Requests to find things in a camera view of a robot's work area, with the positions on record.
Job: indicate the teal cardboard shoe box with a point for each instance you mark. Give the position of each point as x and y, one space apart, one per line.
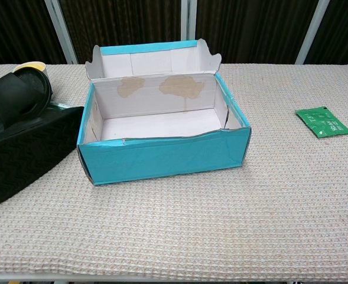
162 156

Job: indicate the beige waffle tablecloth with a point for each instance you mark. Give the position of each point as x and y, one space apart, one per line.
221 222

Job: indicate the dark brown pleated curtain panel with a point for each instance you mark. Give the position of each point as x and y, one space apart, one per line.
345 29
14 29
250 29
123 20

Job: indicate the green foil packet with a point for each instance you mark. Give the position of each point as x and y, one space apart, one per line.
323 122

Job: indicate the white paper cup yellow inside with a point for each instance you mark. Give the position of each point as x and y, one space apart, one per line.
29 65

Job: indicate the grey metal partition post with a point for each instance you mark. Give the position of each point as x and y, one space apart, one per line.
311 32
63 32
188 19

